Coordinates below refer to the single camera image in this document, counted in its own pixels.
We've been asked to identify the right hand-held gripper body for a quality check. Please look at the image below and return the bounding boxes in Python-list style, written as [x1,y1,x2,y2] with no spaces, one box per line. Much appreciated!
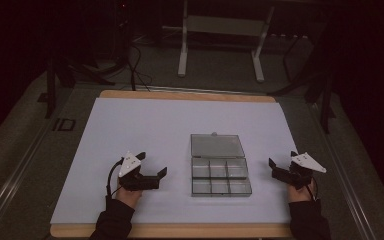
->
[271,152,327,191]

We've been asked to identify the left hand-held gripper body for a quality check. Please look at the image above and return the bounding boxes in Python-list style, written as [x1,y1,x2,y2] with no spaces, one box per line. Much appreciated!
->
[117,151,161,192]

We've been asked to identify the clear plastic compartment box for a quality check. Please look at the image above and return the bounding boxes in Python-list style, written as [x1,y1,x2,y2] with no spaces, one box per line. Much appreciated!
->
[189,131,253,198]

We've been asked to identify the person's left hand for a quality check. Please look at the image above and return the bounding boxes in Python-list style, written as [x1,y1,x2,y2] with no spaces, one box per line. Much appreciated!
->
[114,185,144,210]

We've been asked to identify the person's right hand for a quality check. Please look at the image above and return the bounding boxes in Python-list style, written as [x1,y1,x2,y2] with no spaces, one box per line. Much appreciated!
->
[286,182,315,204]

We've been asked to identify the white table mat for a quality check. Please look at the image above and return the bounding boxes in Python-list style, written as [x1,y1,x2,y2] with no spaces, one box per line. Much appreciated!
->
[50,97,298,225]

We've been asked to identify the black tripod stand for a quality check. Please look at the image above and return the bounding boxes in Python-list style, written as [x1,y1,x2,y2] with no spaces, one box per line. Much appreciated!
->
[268,31,337,135]
[37,49,118,120]

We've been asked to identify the white metal stand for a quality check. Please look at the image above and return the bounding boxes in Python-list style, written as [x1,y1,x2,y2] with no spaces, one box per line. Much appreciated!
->
[177,0,276,83]

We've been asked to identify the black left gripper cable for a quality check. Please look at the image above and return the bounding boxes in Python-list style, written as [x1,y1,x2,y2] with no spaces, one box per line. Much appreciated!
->
[105,158,125,202]

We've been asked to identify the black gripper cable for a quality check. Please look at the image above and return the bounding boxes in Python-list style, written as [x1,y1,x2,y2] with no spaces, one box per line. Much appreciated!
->
[305,177,319,202]
[105,158,125,202]

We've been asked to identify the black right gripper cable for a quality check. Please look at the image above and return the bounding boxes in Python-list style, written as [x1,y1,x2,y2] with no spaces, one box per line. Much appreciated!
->
[305,177,319,202]

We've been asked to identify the black floor cable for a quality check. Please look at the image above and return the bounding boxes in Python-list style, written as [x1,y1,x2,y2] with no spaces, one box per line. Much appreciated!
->
[125,42,154,93]

